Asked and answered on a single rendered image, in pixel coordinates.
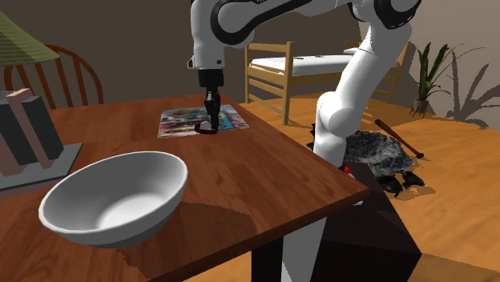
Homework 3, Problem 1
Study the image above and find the colourful magazine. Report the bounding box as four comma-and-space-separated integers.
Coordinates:
156, 103, 252, 140

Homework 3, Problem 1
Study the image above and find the wooden bed with white mattress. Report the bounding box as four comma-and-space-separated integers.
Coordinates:
244, 40, 410, 127

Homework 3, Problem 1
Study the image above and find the green lamp shade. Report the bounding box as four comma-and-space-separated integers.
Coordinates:
0, 10, 61, 68

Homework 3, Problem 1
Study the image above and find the white bowl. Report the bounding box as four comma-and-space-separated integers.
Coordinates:
38, 150, 189, 250

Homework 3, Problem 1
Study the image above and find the brown baseball bat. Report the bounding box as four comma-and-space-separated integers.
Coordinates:
374, 118, 425, 160

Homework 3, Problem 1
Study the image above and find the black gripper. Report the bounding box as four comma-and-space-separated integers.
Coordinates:
197, 69, 225, 131

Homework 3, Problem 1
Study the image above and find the dark robot stand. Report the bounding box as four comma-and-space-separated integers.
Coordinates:
311, 161, 423, 282

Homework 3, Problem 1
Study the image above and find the green potted plant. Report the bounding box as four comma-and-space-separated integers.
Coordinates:
409, 41, 464, 119

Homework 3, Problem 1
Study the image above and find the brown wooden table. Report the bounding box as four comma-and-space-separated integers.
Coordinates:
0, 93, 372, 282

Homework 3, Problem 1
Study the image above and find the grey mottled lumpy thing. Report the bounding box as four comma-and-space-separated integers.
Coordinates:
305, 123, 427, 199

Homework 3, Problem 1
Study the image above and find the dark red ring-shaped thing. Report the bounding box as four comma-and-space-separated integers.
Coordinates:
194, 120, 218, 135

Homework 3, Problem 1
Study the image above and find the brown wooden chair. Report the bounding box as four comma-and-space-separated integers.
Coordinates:
2, 42, 105, 111

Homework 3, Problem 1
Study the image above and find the grey and pink book stack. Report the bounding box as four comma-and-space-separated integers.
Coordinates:
0, 87, 85, 199

